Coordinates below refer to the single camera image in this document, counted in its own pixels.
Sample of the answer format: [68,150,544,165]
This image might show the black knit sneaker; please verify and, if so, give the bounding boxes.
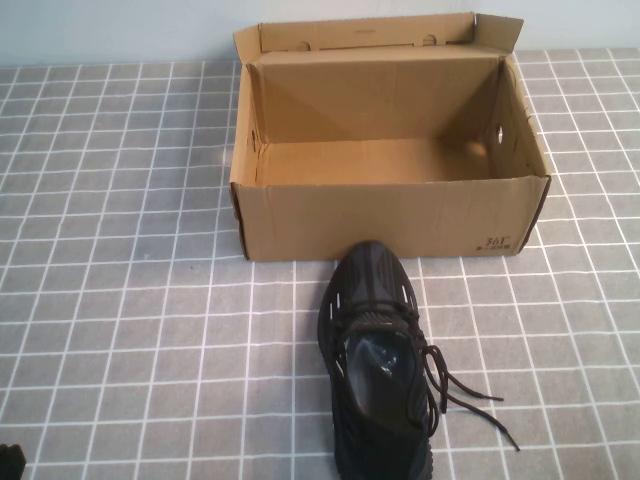
[317,240,521,480]

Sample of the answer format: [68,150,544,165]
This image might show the grey white grid tablecloth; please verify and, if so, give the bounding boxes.
[0,46,640,480]

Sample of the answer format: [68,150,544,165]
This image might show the brown cardboard shoe box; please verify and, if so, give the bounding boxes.
[228,13,552,262]

